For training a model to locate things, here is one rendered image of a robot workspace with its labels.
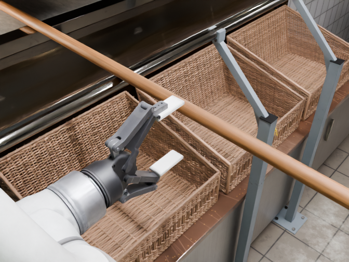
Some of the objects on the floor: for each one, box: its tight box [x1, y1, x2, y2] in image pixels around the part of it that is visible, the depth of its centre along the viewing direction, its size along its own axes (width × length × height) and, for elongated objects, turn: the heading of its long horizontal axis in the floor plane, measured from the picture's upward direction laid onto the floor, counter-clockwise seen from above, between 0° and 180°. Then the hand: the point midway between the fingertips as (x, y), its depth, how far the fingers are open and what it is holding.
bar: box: [0, 0, 345, 262], centre depth 140 cm, size 31×127×118 cm, turn 137°
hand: (174, 131), depth 74 cm, fingers open, 13 cm apart
